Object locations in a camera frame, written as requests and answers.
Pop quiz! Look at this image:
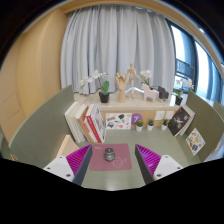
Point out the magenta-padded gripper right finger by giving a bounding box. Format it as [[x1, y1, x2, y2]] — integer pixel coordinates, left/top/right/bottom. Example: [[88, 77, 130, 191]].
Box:
[[134, 144, 184, 185]]

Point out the wooden artist mannequin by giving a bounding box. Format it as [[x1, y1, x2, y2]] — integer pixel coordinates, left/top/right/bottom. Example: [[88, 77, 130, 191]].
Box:
[[125, 62, 143, 100]]

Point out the pink wooden horse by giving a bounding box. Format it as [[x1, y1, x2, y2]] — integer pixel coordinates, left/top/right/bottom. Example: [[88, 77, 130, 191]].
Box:
[[140, 82, 160, 103]]

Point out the maroon mouse pad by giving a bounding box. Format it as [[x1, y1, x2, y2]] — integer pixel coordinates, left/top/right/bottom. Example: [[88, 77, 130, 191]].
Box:
[[88, 143, 133, 172]]

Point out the red-spined book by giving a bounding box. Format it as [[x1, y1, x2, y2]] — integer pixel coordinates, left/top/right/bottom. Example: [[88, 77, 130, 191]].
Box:
[[82, 104, 101, 144]]

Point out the tan-cover book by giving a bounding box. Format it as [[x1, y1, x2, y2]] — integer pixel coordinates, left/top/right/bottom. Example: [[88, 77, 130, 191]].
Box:
[[74, 104, 94, 144]]

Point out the black-cover book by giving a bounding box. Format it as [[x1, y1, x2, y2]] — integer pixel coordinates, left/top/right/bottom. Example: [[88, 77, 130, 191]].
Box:
[[167, 105, 192, 137]]

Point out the dark-framed window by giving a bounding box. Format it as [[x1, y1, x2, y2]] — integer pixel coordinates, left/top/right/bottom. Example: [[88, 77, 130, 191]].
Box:
[[164, 18, 224, 104]]

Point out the white illustrated sticker card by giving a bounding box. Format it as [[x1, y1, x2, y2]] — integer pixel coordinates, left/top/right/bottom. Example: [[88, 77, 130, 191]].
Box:
[[105, 112, 133, 130]]

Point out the black wooden horse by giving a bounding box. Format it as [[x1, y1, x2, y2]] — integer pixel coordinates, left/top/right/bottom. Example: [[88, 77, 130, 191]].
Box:
[[157, 85, 170, 101]]

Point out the thick white book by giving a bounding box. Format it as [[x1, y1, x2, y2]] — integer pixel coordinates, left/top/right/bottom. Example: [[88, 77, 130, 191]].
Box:
[[64, 101, 87, 144]]

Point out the green desk partition panel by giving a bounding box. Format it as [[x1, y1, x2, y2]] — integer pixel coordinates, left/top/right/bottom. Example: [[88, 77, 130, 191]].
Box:
[[182, 90, 224, 164], [9, 84, 76, 169]]

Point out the small plant in white pot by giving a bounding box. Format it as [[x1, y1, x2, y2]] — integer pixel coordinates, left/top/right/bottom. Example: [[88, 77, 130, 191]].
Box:
[[160, 118, 170, 131], [146, 119, 155, 132], [135, 119, 145, 133]]

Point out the wooden hand model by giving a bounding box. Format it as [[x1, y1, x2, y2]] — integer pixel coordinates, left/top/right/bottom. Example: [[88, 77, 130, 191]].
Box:
[[115, 72, 129, 104]]

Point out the light grey curtain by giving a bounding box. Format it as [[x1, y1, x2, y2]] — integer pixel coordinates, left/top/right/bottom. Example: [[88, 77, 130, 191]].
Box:
[[59, 3, 177, 96]]

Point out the round purple number sign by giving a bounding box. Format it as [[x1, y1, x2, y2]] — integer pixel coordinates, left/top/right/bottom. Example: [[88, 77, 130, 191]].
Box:
[[130, 113, 144, 126]]

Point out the beige booklet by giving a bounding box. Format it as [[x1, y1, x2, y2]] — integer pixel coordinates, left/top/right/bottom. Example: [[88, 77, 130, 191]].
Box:
[[55, 134, 80, 158]]

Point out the dark grey computer mouse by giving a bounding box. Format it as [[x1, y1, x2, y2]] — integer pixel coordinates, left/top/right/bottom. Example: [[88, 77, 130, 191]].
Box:
[[104, 147, 116, 163]]

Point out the white books stack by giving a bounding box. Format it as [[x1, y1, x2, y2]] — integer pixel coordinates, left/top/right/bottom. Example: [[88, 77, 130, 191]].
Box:
[[179, 104, 196, 137]]

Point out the white orchid in black pot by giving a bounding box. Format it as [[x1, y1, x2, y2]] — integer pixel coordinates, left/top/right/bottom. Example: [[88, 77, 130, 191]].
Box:
[[172, 78, 195, 107], [139, 69, 154, 91], [78, 69, 111, 104]]

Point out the light wooden ledge shelf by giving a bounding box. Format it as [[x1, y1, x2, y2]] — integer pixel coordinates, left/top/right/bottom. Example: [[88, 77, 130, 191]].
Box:
[[73, 91, 181, 129]]

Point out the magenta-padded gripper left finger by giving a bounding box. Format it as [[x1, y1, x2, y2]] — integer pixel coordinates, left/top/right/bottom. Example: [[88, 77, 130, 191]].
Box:
[[44, 144, 94, 187]]

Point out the colourful illustrated picture book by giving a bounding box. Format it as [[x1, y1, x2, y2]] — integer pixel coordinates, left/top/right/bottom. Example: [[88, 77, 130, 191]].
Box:
[[185, 127, 207, 157]]

